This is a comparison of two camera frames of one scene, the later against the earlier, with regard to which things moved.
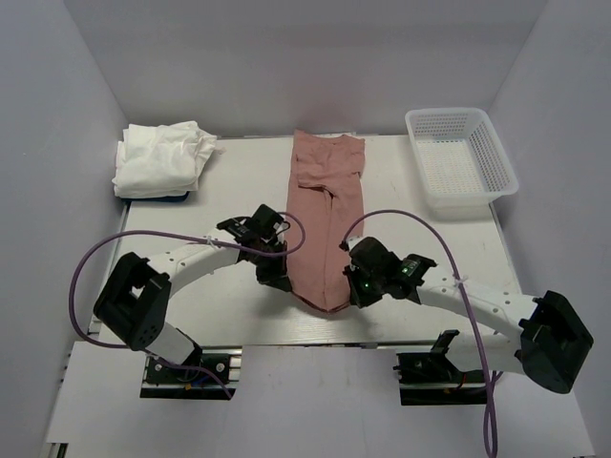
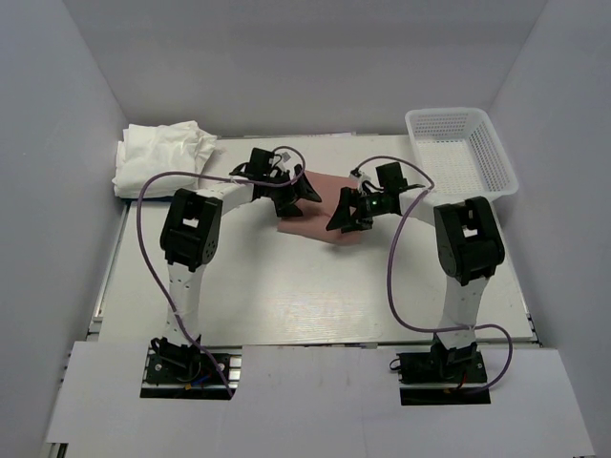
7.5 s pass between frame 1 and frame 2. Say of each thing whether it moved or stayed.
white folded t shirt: stayed
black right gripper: moved
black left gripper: moved
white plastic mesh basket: stayed
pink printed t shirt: moved
